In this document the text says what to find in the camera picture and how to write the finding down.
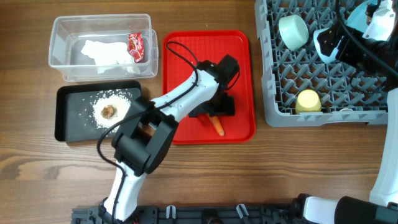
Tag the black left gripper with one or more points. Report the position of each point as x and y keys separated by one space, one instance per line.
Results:
x=227 y=107

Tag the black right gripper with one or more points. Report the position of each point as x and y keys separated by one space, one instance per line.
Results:
x=335 y=33

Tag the large light blue plate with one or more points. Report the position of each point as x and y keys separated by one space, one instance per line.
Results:
x=358 y=18

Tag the orange carrot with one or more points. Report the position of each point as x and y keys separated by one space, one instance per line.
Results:
x=216 y=124

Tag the green bowl with rice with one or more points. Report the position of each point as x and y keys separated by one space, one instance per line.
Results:
x=293 y=31

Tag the yellow plastic cup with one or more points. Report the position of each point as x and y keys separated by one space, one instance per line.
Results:
x=308 y=101

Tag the red snack wrapper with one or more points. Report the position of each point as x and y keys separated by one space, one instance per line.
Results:
x=135 y=46

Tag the white tissue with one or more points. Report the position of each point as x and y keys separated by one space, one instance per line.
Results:
x=107 y=53

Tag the brown food scrap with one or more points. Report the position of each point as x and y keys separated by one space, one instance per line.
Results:
x=108 y=111

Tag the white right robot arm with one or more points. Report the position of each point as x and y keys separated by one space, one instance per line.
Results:
x=382 y=204

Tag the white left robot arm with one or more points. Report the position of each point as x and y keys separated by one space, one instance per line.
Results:
x=144 y=136

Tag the grey dishwasher rack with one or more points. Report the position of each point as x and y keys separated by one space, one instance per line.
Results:
x=345 y=94

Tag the clear plastic waste bin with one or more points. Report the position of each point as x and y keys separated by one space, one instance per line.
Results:
x=69 y=34

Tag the red plastic tray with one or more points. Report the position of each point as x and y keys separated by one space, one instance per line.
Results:
x=213 y=45

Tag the pile of white rice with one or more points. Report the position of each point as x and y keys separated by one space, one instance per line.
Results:
x=116 y=104

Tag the black rectangular tray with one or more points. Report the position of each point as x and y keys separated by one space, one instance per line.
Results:
x=75 y=108

